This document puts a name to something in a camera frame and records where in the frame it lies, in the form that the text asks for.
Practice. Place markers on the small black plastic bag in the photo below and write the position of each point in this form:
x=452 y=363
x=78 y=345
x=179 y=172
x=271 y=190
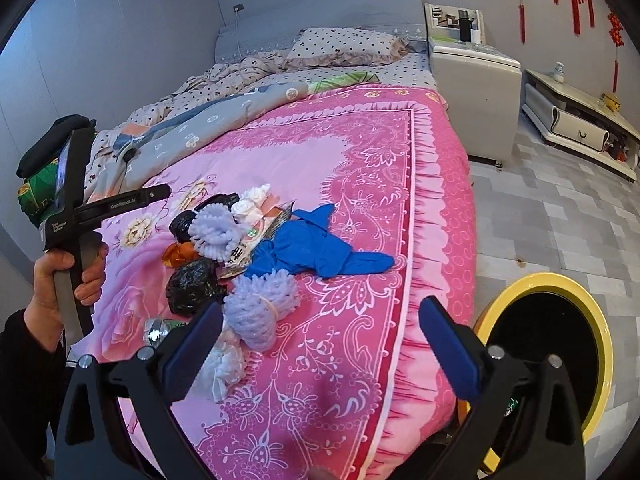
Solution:
x=220 y=202
x=181 y=225

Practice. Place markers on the white low cabinet with drawer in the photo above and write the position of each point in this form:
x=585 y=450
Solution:
x=575 y=125

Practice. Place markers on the yellow rimmed trash bin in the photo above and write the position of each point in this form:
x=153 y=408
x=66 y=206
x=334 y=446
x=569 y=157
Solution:
x=550 y=281

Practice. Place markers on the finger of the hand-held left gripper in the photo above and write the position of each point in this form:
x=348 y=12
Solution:
x=152 y=193

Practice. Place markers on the clear plastic bottle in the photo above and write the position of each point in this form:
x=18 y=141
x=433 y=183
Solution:
x=160 y=331

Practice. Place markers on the person's left forearm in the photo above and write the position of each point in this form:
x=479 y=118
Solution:
x=25 y=385

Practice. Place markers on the orange plastic wrapper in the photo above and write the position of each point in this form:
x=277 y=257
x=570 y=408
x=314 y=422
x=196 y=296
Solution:
x=179 y=255

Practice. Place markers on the pale crumpled tissue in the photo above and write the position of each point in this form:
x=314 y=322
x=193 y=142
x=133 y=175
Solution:
x=225 y=365

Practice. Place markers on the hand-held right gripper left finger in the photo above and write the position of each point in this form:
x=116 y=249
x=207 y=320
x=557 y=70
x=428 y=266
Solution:
x=195 y=355

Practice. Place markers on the small snow globe figurine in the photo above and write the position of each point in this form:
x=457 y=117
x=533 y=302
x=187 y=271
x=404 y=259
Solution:
x=558 y=72

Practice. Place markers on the printed snack packet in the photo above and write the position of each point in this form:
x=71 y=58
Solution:
x=247 y=252

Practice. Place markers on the purple foam net bundle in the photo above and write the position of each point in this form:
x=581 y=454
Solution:
x=257 y=310
x=215 y=232

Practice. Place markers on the white tissue ball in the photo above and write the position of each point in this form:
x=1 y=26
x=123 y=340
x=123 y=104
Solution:
x=246 y=207

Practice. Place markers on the large black plastic bag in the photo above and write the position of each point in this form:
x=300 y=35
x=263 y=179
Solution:
x=192 y=287

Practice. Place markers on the black bottle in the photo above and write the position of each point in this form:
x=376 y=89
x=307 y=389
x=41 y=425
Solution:
x=465 y=25

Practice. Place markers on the white display box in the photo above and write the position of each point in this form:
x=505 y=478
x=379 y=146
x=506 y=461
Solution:
x=442 y=20

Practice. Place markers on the polka dot quilt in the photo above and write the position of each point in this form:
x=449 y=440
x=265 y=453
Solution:
x=225 y=72

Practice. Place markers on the person's left hand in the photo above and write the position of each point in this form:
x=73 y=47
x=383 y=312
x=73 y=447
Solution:
x=47 y=280

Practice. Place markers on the yellow round ornament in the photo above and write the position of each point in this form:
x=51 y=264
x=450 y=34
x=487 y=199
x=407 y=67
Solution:
x=610 y=101

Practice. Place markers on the green printed cloth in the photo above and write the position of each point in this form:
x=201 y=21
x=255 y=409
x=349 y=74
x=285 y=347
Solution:
x=37 y=195

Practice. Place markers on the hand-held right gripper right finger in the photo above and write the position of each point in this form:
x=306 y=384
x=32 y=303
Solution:
x=450 y=355

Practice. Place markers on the grey floral quilt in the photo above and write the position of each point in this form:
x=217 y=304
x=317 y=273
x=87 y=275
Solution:
x=210 y=115

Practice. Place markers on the white bedside cabinet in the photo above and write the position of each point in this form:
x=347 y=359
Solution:
x=470 y=100

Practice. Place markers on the pink floral bedspread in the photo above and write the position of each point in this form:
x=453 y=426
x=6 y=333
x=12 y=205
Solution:
x=350 y=200

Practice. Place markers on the blue plastic glove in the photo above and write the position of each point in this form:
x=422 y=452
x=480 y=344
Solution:
x=310 y=250

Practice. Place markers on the grey bed headboard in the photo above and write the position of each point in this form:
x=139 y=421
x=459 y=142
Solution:
x=320 y=20

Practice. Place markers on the polka dot pillow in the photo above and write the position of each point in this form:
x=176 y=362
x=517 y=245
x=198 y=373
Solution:
x=345 y=45

